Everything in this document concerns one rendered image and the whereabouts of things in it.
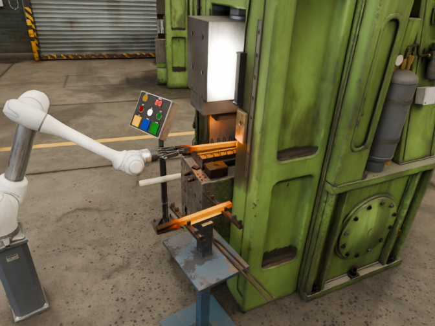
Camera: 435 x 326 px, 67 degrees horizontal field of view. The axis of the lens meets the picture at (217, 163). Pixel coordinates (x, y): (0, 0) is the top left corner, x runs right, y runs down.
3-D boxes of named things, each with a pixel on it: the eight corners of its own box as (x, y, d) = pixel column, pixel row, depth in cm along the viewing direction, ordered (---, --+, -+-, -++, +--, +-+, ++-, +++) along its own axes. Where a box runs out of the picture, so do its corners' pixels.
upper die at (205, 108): (202, 115, 184) (203, 99, 180) (190, 104, 200) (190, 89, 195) (267, 107, 200) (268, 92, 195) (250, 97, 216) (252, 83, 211)
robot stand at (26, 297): (15, 324, 205) (-14, 253, 176) (10, 302, 219) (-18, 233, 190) (50, 308, 216) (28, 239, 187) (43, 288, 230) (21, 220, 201)
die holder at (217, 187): (200, 242, 209) (201, 184, 188) (181, 209, 239) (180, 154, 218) (274, 222, 230) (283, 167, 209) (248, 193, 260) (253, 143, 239)
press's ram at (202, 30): (213, 107, 169) (215, 23, 150) (188, 86, 199) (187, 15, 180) (281, 99, 185) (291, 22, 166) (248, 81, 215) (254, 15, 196)
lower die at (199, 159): (202, 170, 201) (202, 158, 197) (190, 156, 217) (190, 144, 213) (260, 158, 217) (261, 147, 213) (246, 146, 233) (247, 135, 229)
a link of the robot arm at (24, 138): (-15, 211, 190) (-1, 191, 209) (16, 218, 196) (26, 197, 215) (13, 92, 163) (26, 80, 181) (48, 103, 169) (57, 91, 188)
